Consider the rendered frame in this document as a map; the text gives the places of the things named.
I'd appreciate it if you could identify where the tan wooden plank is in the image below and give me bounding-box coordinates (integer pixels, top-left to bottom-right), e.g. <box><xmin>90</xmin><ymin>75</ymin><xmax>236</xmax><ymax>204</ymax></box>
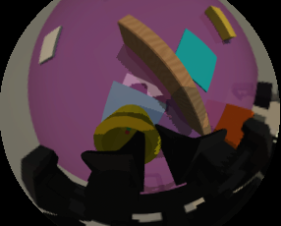
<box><xmin>117</xmin><ymin>16</ymin><xmax>211</xmax><ymax>136</ymax></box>

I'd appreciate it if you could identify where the beige flat square tile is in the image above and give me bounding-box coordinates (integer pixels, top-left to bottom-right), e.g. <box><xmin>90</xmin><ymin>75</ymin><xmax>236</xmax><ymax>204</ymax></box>
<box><xmin>39</xmin><ymin>25</ymin><xmax>63</xmax><ymax>64</ymax></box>

